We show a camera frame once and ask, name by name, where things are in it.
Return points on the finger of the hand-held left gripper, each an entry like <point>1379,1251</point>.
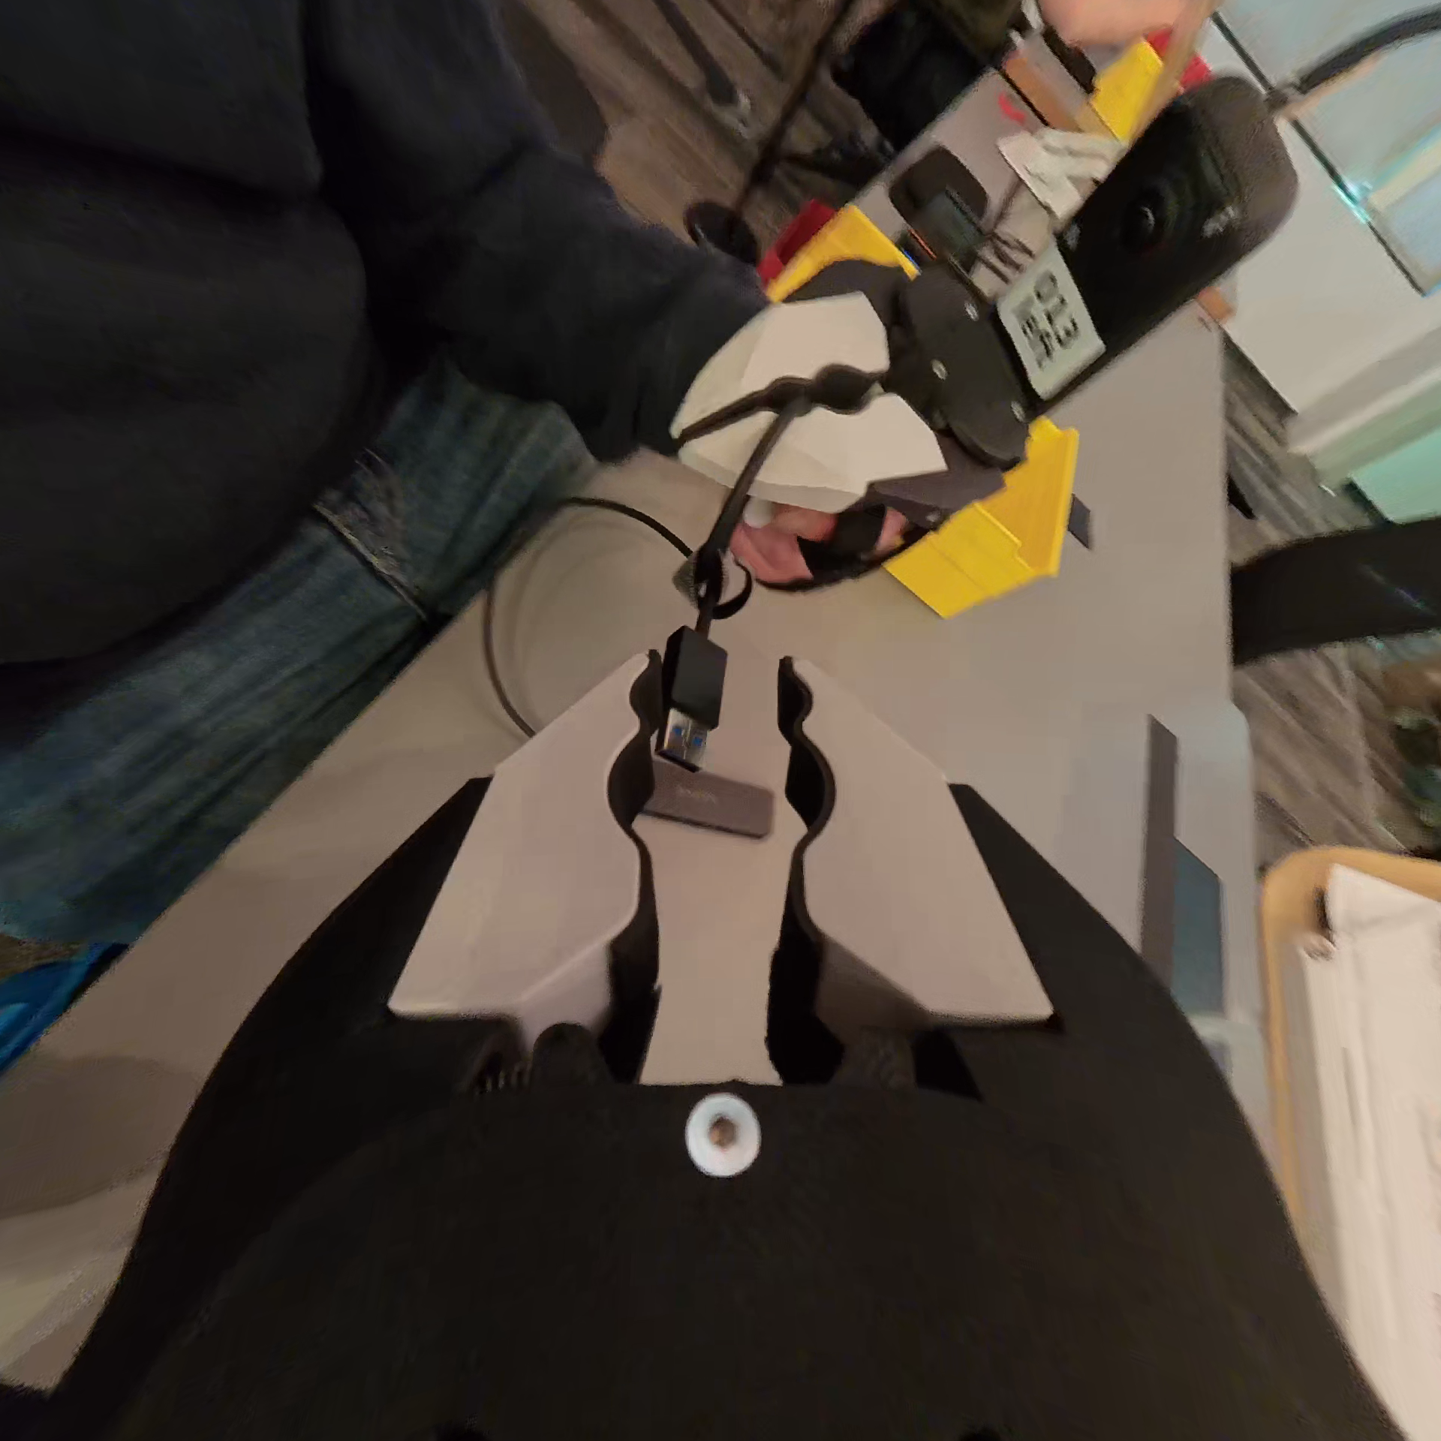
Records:
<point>866,446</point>
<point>777,350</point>

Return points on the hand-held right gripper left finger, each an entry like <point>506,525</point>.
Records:
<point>518,901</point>

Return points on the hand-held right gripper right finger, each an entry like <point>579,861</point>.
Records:
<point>923,901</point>

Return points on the yellow plastic bin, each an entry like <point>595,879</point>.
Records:
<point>1125,86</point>
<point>991,553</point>

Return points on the black usb hub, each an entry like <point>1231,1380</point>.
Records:
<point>703,805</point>

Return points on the person's left forearm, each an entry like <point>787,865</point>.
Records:
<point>609,294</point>

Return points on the person's left hand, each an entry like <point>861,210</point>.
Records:
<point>811,548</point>

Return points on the black floor stand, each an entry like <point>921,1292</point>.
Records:
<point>754,203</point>

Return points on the black electronics box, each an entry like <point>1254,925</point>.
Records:
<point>945,203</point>

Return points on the person's legs in jeans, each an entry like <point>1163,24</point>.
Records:
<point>248,699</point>

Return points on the black office chair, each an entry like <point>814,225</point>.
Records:
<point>1339,585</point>

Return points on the printed instruction sheet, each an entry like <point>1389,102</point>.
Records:
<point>1374,1081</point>

